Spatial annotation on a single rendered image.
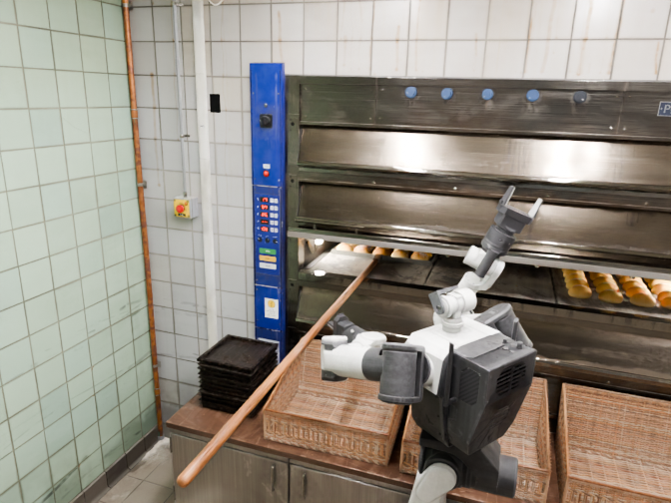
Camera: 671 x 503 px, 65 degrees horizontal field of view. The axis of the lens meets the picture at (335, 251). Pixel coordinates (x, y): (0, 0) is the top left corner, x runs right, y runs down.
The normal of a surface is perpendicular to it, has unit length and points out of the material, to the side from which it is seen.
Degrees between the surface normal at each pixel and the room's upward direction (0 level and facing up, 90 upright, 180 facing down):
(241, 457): 90
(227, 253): 90
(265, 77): 90
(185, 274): 90
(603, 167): 70
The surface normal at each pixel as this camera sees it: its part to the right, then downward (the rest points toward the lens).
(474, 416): -0.81, 0.15
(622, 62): -0.32, 0.27
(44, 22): 0.95, 0.11
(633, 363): -0.29, -0.07
